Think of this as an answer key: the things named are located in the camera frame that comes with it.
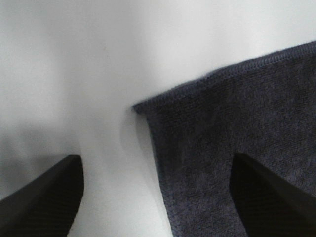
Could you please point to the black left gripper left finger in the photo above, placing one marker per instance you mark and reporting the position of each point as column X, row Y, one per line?
column 47, row 206

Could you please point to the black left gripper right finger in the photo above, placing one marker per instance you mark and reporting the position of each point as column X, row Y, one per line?
column 268, row 205

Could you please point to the dark navy towel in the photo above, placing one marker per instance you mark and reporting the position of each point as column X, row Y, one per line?
column 263, row 107

